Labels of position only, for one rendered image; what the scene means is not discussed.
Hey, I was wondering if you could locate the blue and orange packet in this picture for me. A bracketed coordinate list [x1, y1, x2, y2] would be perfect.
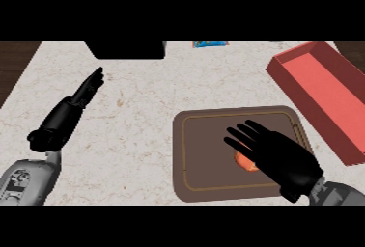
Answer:
[191, 41, 231, 49]

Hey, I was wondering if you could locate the orange squash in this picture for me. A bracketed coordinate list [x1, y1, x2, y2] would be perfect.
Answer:
[232, 150, 262, 173]

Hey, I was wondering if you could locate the black appliance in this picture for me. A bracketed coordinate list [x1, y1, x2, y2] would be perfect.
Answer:
[85, 41, 169, 60]

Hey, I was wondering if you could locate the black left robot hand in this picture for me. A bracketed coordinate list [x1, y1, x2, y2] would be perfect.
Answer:
[26, 66, 105, 153]

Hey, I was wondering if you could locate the red cardboard box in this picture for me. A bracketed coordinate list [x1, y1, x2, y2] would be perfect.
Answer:
[264, 41, 365, 168]

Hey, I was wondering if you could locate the brown tray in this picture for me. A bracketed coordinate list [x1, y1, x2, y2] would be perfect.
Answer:
[172, 104, 317, 204]

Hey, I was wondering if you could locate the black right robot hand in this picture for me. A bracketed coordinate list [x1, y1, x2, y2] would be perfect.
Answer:
[224, 119, 326, 204]

